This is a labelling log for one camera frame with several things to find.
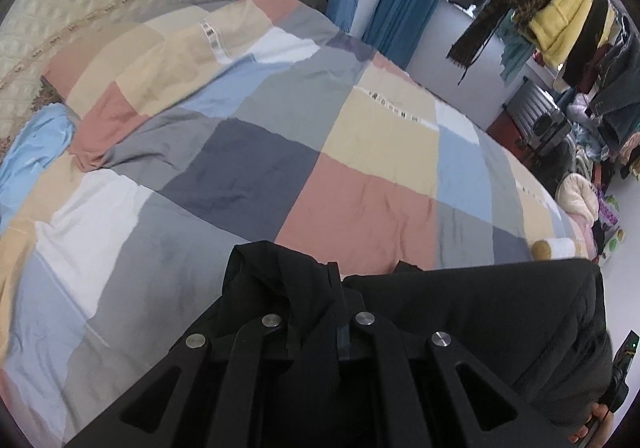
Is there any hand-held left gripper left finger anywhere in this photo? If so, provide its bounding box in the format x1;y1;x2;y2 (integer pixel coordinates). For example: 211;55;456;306
65;313;297;448

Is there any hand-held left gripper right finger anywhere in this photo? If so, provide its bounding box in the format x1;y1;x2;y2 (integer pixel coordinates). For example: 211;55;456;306
340;310;568;448

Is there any black puffer jacket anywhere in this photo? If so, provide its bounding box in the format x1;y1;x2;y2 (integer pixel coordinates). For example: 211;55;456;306
190;240;613;448

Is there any pile of mixed clothes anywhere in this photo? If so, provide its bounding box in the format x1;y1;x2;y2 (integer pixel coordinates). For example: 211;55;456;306
540;93;640;189

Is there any person's right hand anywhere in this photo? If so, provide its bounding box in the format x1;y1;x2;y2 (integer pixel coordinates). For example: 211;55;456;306
567;400;615;448

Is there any white green-dotted bag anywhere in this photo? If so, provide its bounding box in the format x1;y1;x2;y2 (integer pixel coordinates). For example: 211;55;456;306
602;225;629;260

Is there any pink cushion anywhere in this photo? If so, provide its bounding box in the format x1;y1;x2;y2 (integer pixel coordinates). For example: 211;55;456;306
570;215;601;259

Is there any purple patterned bag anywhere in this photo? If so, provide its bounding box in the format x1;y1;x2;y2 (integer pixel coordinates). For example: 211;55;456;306
597;195;622;229

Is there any cream fluffy blanket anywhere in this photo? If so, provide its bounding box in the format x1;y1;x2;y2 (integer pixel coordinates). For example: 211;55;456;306
555;173;601;229

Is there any patchwork pastel quilt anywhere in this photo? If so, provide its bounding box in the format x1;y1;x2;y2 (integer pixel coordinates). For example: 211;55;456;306
0;0;591;448

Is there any grey ribbed suitcase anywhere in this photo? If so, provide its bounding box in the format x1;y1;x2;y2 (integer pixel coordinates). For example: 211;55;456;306
507;76;573;161

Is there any dark denim jacket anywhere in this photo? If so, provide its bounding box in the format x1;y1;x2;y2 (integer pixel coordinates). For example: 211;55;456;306
587;40;640;139

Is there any light blue pillow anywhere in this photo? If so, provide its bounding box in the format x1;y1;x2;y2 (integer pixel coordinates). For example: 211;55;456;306
0;103;76;234

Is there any teal hanging cloth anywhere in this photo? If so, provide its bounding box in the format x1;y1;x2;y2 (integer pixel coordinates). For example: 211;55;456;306
500;10;534;84

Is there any black hanging garment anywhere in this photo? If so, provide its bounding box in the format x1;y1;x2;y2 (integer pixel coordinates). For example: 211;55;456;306
562;0;612;89

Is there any blue curtain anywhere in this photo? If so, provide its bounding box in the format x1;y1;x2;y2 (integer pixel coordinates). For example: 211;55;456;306
362;0;456;71

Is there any yellow fleece jacket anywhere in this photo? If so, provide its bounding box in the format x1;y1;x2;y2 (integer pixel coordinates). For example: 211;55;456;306
529;0;616;69

